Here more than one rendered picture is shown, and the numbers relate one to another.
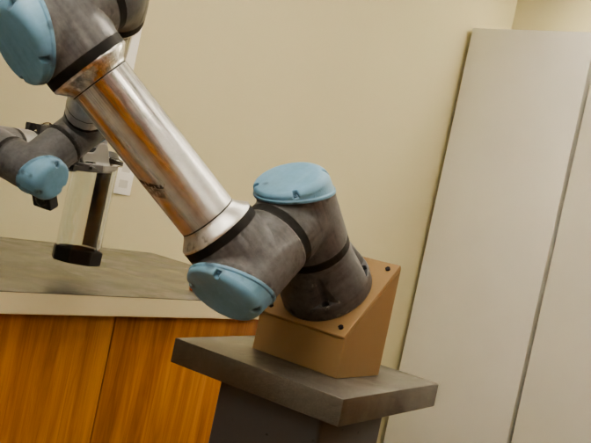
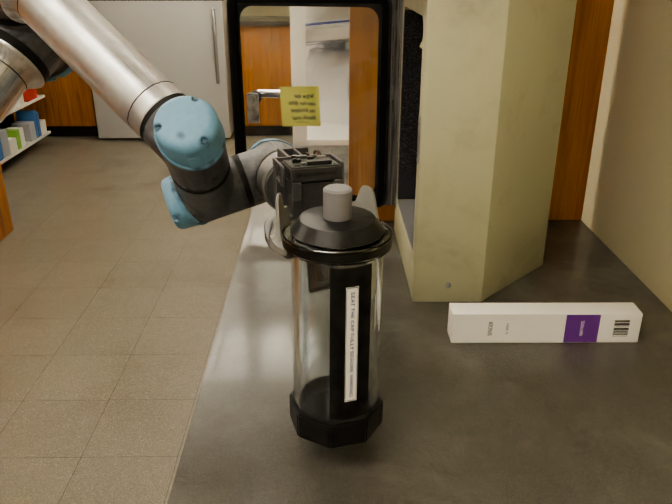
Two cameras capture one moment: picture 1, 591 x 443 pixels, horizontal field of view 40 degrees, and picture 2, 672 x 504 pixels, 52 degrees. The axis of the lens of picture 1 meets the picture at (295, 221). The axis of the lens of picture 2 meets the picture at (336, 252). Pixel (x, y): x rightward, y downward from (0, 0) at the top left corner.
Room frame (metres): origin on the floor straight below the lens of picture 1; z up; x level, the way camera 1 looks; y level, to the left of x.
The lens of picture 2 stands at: (2.18, 0.04, 1.44)
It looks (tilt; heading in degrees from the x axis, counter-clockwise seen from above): 23 degrees down; 141
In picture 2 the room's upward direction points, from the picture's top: straight up
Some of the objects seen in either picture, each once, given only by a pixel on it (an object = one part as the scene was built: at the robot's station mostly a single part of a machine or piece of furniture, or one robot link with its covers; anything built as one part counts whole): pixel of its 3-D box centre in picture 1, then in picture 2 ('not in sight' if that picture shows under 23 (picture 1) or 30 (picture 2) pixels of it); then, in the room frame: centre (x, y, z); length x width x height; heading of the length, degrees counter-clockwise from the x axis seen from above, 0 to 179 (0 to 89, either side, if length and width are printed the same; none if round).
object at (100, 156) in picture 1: (101, 157); (282, 221); (1.64, 0.41, 1.20); 0.09 x 0.03 x 0.06; 133
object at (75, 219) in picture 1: (87, 206); (336, 325); (1.70, 0.43, 1.09); 0.11 x 0.11 x 0.21
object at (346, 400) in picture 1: (309, 373); not in sight; (1.33, -0.07, 0.92); 0.32 x 0.32 x 0.04; 56
